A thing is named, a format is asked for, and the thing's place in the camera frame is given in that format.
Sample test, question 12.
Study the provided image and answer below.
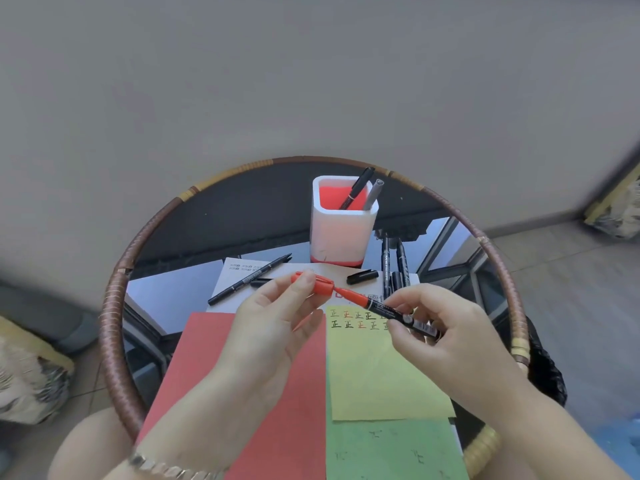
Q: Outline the silver metal wrist bracelet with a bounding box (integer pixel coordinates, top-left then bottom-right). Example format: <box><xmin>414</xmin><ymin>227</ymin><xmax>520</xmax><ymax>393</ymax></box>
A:
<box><xmin>127</xmin><ymin>447</ymin><xmax>227</xmax><ymax>480</ymax></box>

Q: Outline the black twin-tip marker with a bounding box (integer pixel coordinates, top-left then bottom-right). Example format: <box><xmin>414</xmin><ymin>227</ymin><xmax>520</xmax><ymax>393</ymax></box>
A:
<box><xmin>207</xmin><ymin>253</ymin><xmax>293</xmax><ymax>306</ymax></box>

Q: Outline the person's left hand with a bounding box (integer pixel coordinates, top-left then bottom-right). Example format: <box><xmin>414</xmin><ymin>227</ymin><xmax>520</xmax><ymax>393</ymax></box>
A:
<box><xmin>214</xmin><ymin>271</ymin><xmax>327</xmax><ymax>416</ymax></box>

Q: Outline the yellow paper sheet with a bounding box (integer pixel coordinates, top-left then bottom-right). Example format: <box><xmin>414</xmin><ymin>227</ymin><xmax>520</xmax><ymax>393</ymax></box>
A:
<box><xmin>325</xmin><ymin>306</ymin><xmax>456</xmax><ymax>422</ymax></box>

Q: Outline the black marker with red tip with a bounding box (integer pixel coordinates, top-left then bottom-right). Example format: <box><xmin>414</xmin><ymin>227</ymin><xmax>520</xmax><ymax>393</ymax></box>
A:
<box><xmin>334</xmin><ymin>287</ymin><xmax>443</xmax><ymax>341</ymax></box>

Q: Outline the red marker cap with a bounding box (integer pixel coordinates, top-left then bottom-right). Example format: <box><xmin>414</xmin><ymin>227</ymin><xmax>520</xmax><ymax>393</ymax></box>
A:
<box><xmin>291</xmin><ymin>272</ymin><xmax>335</xmax><ymax>296</ymax></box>

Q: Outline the red paper sheet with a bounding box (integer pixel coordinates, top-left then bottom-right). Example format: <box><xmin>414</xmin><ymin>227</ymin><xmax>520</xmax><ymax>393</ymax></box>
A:
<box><xmin>136</xmin><ymin>312</ymin><xmax>328</xmax><ymax>480</ymax></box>

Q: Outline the grey pen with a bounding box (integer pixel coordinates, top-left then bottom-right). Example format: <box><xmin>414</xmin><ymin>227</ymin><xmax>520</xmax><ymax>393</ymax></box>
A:
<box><xmin>363</xmin><ymin>179</ymin><xmax>385</xmax><ymax>211</ymax></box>

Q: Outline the white pen holder red inside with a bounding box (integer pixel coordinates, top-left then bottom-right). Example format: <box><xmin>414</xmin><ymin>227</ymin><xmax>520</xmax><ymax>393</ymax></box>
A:
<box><xmin>309</xmin><ymin>176</ymin><xmax>380</xmax><ymax>268</ymax></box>

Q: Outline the patterned cushion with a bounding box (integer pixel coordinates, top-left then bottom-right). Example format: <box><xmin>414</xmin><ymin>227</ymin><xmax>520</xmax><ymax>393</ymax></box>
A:
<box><xmin>0</xmin><ymin>315</ymin><xmax>76</xmax><ymax>426</ymax></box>
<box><xmin>584</xmin><ymin>162</ymin><xmax>640</xmax><ymax>240</ymax></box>

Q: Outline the person's left leg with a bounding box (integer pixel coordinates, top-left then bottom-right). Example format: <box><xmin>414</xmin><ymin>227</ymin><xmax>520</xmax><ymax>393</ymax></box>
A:
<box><xmin>47</xmin><ymin>407</ymin><xmax>146</xmax><ymax>480</ymax></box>

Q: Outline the blue plastic item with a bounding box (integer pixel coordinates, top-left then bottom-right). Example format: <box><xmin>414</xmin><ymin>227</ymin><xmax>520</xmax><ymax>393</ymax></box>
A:
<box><xmin>594</xmin><ymin>419</ymin><xmax>640</xmax><ymax>480</ymax></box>

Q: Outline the person's left forearm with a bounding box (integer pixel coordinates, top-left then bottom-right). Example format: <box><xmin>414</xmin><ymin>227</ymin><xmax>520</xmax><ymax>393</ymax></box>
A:
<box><xmin>102</xmin><ymin>379</ymin><xmax>272</xmax><ymax>480</ymax></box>

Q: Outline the black marker with red band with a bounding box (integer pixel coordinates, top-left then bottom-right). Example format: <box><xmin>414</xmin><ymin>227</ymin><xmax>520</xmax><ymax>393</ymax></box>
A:
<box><xmin>339</xmin><ymin>167</ymin><xmax>376</xmax><ymax>211</ymax></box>

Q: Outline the person's right forearm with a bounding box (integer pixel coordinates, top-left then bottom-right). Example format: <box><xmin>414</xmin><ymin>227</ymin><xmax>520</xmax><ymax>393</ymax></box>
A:
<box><xmin>479</xmin><ymin>379</ymin><xmax>632</xmax><ymax>480</ymax></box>

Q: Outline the green paper sheet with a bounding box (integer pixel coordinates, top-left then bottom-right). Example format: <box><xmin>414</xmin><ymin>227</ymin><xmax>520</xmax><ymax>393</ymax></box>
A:
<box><xmin>325</xmin><ymin>418</ymin><xmax>471</xmax><ymax>480</ymax></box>

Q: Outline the person's right hand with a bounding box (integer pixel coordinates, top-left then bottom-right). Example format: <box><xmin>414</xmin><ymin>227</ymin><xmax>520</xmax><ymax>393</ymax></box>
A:
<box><xmin>385</xmin><ymin>284</ymin><xmax>527</xmax><ymax>421</ymax></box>

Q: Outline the round rattan-rimmed glass table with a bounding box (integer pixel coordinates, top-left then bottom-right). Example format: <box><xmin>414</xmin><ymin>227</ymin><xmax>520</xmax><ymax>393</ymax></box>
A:
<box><xmin>97</xmin><ymin>156</ymin><xmax>531</xmax><ymax>480</ymax></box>

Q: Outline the black plastic bag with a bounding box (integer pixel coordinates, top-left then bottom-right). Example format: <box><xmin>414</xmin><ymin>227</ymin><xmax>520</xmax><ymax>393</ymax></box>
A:
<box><xmin>527</xmin><ymin>319</ymin><xmax>569</xmax><ymax>408</ymax></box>

